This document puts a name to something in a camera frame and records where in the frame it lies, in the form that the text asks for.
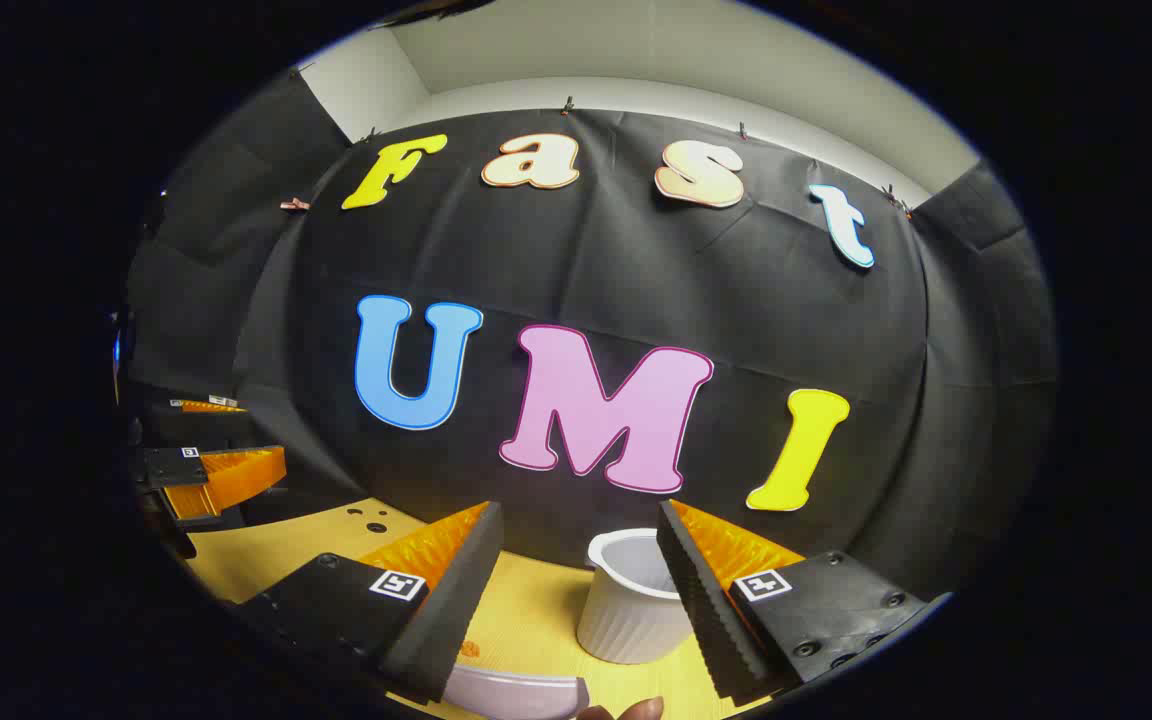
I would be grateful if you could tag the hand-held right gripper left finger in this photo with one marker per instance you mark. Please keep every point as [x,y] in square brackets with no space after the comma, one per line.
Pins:
[456,600]

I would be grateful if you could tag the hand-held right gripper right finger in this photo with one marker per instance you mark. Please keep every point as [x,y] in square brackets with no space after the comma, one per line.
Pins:
[691,600]

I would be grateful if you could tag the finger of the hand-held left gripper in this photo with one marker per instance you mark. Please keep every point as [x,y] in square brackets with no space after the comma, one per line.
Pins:
[206,406]
[176,468]

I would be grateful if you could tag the white ribbed garbage bin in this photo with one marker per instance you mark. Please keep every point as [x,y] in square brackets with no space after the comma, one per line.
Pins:
[626,620]

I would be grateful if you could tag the light purple dustpan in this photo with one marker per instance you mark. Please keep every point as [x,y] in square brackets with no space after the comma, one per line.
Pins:
[526,695]

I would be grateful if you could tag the wooden desktop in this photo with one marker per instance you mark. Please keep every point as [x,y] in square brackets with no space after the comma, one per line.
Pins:
[536,610]

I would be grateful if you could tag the small orange backdrop clip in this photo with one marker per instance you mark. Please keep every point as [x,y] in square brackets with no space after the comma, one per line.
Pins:
[294,204]

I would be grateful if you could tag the black backdrop cloth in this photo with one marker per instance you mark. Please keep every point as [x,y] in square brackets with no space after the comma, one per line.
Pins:
[636,270]

